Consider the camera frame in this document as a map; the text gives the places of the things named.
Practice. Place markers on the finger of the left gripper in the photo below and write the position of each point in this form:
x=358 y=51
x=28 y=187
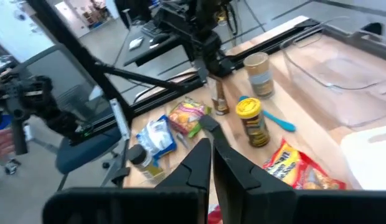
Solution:
x=202 y=71

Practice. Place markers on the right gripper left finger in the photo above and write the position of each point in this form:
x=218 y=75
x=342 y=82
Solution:
x=118 y=205

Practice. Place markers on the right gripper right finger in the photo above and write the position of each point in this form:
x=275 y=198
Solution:
x=305 y=208

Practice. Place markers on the slim brown bottle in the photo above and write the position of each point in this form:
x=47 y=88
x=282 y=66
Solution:
x=220 y=99

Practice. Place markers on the red beef ramen packet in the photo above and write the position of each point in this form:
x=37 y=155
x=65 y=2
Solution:
x=289 y=165

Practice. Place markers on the pink and green ramen packet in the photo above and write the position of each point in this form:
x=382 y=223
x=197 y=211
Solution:
x=186 y=116

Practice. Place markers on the green black pepper tin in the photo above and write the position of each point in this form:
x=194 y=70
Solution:
x=210 y=124

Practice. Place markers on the tan-lid clear spice jar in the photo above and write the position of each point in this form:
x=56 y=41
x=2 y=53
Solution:
x=260 y=77

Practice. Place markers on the yellow-lid dark spice jar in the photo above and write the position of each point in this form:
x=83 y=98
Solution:
x=253 y=124

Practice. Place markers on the blue ramen packet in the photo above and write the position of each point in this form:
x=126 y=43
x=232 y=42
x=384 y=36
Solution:
x=157 y=137

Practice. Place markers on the teal plastic spoon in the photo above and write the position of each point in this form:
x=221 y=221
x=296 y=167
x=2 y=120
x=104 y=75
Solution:
x=280 y=123

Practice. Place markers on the red and white ramen packet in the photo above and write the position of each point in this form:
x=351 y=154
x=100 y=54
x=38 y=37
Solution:
x=214 y=214

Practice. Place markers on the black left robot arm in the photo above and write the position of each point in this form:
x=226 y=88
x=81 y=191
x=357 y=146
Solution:
x=180 y=18

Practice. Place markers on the black desk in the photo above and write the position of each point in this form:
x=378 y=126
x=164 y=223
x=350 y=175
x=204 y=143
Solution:
x=162 y=51

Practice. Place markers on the black-lid thyme jar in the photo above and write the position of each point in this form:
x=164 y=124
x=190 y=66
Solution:
x=144 y=161

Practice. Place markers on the black computer mouse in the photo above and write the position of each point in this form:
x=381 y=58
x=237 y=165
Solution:
x=160 y=38

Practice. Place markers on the blue office chair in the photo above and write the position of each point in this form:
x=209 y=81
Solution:
x=84 y=149

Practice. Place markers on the black keyboard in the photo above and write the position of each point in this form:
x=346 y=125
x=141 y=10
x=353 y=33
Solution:
x=151 y=28

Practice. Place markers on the flat silver phone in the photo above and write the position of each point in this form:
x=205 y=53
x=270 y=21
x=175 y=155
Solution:
x=136 y=43

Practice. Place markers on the white plastic bin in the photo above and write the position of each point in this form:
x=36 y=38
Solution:
x=367 y=155

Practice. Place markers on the clear plastic bin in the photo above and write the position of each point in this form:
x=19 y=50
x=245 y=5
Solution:
x=336 y=71

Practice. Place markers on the person's hand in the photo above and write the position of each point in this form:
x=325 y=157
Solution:
x=1 y=144

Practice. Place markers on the black aluminium rig frame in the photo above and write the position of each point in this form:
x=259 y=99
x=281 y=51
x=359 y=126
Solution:
x=71 y=46

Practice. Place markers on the black table edge bracket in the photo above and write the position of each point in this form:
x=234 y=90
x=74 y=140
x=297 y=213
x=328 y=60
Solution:
x=372 y=28

